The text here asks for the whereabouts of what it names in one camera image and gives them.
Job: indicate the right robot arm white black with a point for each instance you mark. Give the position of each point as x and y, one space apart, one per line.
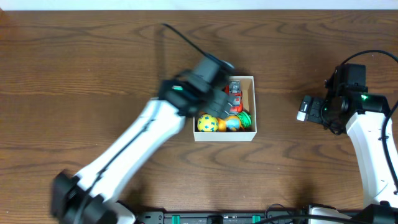
349 108

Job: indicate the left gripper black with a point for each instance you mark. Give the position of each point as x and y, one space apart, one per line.
219 104

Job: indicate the red toy truck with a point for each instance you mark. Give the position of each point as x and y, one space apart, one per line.
233 88

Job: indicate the green ribbed plastic wheel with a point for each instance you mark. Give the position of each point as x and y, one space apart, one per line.
245 119

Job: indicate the black rail at table edge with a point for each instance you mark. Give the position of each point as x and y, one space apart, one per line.
161 216

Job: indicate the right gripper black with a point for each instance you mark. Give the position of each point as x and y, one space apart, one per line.
314 112

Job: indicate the orange duck toy blue hat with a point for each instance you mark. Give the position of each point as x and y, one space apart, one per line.
231 123

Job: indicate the white cardboard box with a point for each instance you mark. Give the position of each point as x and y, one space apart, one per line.
249 105

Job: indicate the yellow ball with blue letters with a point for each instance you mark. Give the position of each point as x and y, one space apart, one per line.
207 123

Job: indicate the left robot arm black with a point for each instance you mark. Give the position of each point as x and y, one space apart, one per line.
92 194

